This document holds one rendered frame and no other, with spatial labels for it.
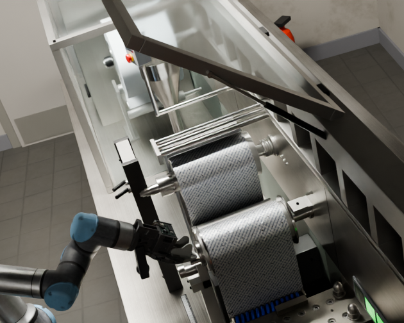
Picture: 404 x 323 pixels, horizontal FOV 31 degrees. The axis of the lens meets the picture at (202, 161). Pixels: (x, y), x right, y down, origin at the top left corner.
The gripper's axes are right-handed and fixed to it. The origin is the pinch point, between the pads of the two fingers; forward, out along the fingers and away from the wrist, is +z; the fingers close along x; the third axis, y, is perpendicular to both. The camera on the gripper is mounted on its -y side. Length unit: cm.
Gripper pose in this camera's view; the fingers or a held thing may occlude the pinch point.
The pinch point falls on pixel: (191, 257)
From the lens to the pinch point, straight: 201.5
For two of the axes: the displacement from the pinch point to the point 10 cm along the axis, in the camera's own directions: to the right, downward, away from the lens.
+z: 8.6, 2.5, 4.4
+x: -2.8, -5.0, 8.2
